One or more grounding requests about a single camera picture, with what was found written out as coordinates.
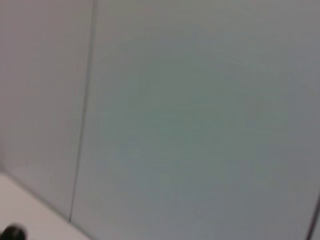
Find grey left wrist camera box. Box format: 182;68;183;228
0;223;27;240

